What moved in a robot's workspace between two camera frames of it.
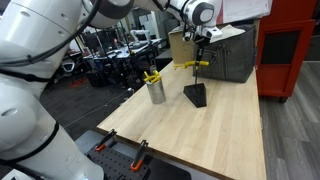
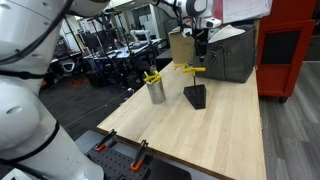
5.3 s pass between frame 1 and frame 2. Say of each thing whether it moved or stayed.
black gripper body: stayed
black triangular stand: stayed
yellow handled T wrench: moved
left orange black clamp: stayed
